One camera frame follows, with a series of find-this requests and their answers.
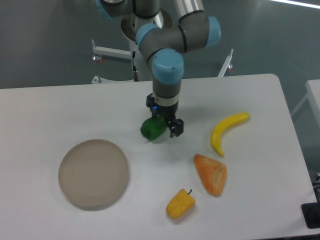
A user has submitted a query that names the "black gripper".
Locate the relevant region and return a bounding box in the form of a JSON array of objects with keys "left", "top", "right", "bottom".
[{"left": 146, "top": 93, "right": 184, "bottom": 138}]

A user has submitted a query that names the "green toy pepper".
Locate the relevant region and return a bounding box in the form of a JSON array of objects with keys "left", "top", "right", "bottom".
[{"left": 140, "top": 115, "right": 167, "bottom": 141}]

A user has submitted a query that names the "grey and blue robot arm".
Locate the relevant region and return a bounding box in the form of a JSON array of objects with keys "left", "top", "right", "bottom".
[{"left": 96, "top": 0, "right": 221, "bottom": 137}]

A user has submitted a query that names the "yellow toy pepper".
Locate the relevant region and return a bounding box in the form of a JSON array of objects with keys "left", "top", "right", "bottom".
[{"left": 165, "top": 188, "right": 196, "bottom": 220}]

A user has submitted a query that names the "yellow toy banana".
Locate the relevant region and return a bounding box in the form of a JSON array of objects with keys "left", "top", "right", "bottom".
[{"left": 210, "top": 112, "right": 251, "bottom": 157}]

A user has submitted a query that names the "orange toy bread slice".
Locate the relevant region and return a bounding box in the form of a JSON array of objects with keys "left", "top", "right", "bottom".
[{"left": 193, "top": 153, "right": 228, "bottom": 197}]

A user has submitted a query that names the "beige round plate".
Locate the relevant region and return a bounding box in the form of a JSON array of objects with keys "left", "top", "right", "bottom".
[{"left": 57, "top": 139, "right": 130, "bottom": 211}]

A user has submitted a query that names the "black device at table edge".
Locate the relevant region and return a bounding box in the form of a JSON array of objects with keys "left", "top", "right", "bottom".
[{"left": 301, "top": 201, "right": 320, "bottom": 229}]

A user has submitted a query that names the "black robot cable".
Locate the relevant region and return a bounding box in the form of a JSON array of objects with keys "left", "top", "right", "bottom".
[{"left": 131, "top": 43, "right": 140, "bottom": 82}]

